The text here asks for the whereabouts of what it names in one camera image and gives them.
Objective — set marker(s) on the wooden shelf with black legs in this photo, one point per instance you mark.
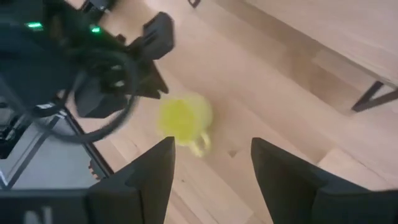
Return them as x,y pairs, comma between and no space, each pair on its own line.
342,31

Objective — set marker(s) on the black metal table frame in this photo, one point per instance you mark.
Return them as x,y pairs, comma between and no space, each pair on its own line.
99,161

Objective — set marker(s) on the yellow-green mug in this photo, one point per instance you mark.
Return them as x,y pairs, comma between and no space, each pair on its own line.
186,119

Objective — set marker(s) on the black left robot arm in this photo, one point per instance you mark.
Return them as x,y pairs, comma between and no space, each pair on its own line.
31,62

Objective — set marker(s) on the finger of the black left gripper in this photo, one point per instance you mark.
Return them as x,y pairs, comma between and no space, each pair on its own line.
155,79
149,91

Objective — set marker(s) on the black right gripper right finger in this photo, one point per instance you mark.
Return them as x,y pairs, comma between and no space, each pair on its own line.
295,193

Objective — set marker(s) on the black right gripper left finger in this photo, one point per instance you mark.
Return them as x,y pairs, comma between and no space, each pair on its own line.
146,186

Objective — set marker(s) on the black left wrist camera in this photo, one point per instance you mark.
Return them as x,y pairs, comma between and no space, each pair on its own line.
159,35

